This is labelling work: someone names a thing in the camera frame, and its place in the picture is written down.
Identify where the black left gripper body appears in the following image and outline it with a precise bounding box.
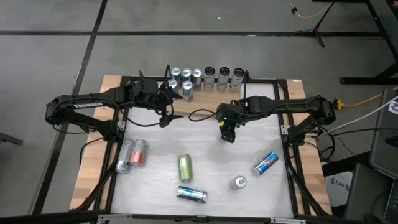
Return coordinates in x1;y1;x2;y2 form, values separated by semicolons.
134;78;171;108

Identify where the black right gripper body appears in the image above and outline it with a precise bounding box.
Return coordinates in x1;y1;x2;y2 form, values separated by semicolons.
216;102;246;130

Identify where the blue silver Red Bull can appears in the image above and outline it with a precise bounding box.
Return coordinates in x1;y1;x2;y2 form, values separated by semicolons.
167;78;180;94
252;151;280;177
176;185;208;204

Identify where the silver tall beverage can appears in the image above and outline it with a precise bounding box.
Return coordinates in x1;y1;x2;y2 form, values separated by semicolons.
203;66;216;91
229;67;246;93
114;139;135;174
216;66;231;92

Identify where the wooden shelf board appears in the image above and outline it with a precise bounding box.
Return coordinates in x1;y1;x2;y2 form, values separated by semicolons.
167;81;249;116

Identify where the pink beverage can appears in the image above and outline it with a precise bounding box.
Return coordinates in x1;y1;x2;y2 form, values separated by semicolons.
128;139;148;167

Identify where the silver blue beverage can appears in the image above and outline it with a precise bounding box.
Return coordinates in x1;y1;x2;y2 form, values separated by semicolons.
229;175;248;191

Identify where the green beverage can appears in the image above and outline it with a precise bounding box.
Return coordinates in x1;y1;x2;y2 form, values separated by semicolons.
177;153;194;183

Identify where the white labelled box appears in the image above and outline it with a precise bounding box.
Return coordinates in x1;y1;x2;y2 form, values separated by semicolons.
324;170;354;207

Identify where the black tripod stand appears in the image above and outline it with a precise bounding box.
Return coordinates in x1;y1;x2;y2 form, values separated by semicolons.
294;0;336;49

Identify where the dark grey equipment case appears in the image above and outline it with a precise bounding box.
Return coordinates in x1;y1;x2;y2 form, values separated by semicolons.
344;163;393;222
369;89;398;179

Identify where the black stand foot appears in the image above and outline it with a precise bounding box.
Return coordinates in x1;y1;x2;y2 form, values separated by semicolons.
0;132;24;146

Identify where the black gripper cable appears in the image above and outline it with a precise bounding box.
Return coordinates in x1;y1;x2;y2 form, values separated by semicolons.
188;108;220;123
119;99;162;128

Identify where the yellow extension cord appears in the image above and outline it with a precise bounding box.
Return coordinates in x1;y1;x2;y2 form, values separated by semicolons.
333;88;398;110

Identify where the yellow cable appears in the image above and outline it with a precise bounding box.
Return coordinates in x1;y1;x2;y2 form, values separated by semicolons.
285;0;333;19

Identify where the white cable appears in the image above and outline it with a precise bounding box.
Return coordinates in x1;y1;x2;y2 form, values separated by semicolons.
320;95;398;133

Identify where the black desk frame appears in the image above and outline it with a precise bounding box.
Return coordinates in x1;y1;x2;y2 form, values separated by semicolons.
338;0;398;85

